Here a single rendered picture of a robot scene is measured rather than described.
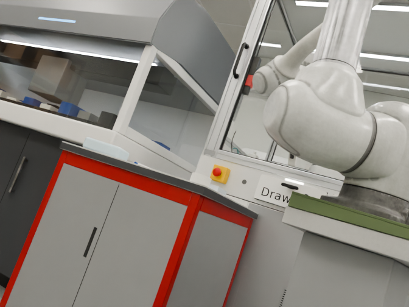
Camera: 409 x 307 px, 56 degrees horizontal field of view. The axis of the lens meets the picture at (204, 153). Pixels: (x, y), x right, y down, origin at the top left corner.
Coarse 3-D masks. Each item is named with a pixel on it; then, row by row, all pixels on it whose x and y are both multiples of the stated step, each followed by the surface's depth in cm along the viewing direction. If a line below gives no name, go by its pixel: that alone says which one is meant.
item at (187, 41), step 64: (0, 0) 250; (64, 0) 227; (128, 0) 207; (192, 0) 209; (192, 64) 223; (0, 128) 225; (64, 128) 194; (128, 128) 188; (0, 192) 210; (0, 256) 197
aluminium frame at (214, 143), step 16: (256, 0) 200; (272, 0) 198; (256, 16) 197; (256, 32) 195; (256, 48) 194; (240, 64) 193; (240, 80) 191; (224, 96) 192; (224, 112) 189; (224, 128) 187; (208, 144) 188; (224, 160) 182; (240, 160) 179; (256, 160) 175; (288, 176) 167; (304, 176) 165; (320, 176) 162
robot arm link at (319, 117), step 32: (352, 0) 88; (320, 32) 92; (352, 32) 87; (320, 64) 85; (352, 64) 86; (288, 96) 81; (320, 96) 80; (352, 96) 82; (288, 128) 81; (320, 128) 80; (352, 128) 81; (320, 160) 85; (352, 160) 84
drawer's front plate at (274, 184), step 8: (264, 176) 170; (264, 184) 169; (272, 184) 168; (280, 184) 166; (296, 184) 164; (256, 192) 170; (264, 192) 168; (280, 192) 165; (288, 192) 164; (304, 192) 161; (312, 192) 160; (320, 192) 159; (264, 200) 167; (272, 200) 166; (280, 200) 164
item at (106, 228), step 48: (48, 192) 141; (96, 192) 132; (144, 192) 125; (192, 192) 118; (48, 240) 135; (96, 240) 127; (144, 240) 120; (192, 240) 119; (240, 240) 158; (48, 288) 129; (96, 288) 122; (144, 288) 115; (192, 288) 128
